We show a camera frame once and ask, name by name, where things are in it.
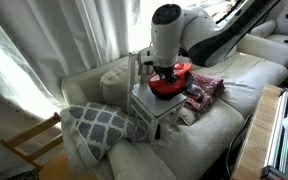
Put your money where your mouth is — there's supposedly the beige sofa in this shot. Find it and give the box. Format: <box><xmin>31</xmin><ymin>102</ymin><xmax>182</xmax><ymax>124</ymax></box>
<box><xmin>62</xmin><ymin>34</ymin><xmax>288</xmax><ymax>180</ymax></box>

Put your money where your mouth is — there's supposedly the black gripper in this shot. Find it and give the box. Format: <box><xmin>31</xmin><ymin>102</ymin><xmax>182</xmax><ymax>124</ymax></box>
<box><xmin>153</xmin><ymin>66</ymin><xmax>178</xmax><ymax>84</ymax></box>

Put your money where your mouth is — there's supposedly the black hat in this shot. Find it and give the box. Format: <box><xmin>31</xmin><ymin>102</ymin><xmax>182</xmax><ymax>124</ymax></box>
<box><xmin>151</xmin><ymin>71</ymin><xmax>193</xmax><ymax>100</ymax></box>

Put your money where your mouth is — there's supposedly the small white wooden chair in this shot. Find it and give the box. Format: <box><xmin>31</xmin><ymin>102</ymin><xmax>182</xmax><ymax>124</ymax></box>
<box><xmin>127</xmin><ymin>51</ymin><xmax>186</xmax><ymax>142</ymax></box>

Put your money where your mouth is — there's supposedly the red patterned cushion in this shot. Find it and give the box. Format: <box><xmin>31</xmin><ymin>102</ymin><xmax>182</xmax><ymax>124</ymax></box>
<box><xmin>184</xmin><ymin>72</ymin><xmax>225</xmax><ymax>113</ymax></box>

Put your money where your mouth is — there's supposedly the wooden folding chair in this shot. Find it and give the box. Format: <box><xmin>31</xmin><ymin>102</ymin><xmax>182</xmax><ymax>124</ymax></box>
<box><xmin>0</xmin><ymin>112</ymin><xmax>65</xmax><ymax>169</ymax></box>

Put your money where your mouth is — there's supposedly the black and yellow flashlight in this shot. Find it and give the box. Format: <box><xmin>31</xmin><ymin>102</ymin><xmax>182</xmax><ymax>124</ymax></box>
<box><xmin>185</xmin><ymin>85</ymin><xmax>204</xmax><ymax>103</ymax></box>

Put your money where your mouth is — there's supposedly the light wooden table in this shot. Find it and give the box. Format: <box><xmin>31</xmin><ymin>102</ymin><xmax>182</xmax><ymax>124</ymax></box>
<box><xmin>230</xmin><ymin>84</ymin><xmax>281</xmax><ymax>180</ymax></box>

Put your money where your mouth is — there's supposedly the white curtain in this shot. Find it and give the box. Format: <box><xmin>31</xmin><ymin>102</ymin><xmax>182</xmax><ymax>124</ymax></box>
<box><xmin>0</xmin><ymin>0</ymin><xmax>149</xmax><ymax>180</ymax></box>

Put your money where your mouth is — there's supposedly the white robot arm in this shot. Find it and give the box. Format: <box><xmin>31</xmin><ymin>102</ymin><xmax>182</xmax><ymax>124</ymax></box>
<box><xmin>142</xmin><ymin>0</ymin><xmax>280</xmax><ymax>83</ymax></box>

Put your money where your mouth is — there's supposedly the red hat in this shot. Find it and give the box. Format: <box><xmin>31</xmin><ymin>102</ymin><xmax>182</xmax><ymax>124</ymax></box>
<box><xmin>148</xmin><ymin>63</ymin><xmax>193</xmax><ymax>100</ymax></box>

